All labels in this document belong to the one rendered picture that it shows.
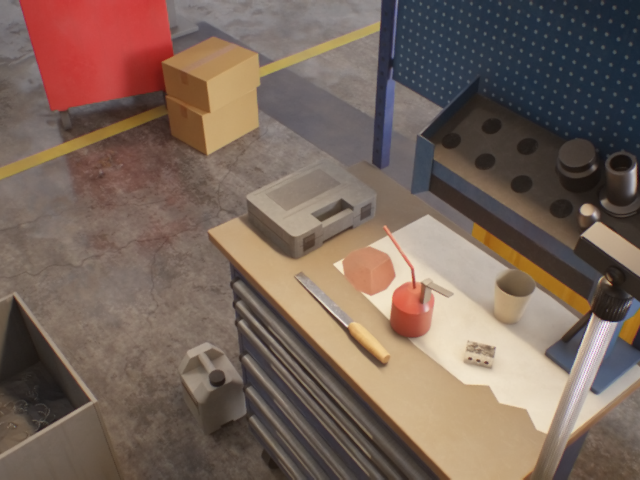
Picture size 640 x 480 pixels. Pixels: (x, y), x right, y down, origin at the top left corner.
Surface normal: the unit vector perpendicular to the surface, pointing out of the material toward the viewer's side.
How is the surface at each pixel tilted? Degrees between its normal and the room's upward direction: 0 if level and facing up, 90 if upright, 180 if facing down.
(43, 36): 90
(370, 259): 16
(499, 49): 90
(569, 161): 27
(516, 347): 0
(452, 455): 0
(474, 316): 0
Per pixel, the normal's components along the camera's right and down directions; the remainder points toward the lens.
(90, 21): 0.37, 0.61
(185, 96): -0.62, 0.52
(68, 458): 0.65, 0.50
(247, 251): 0.00, -0.75
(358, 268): -0.55, -0.42
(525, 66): -0.80, 0.40
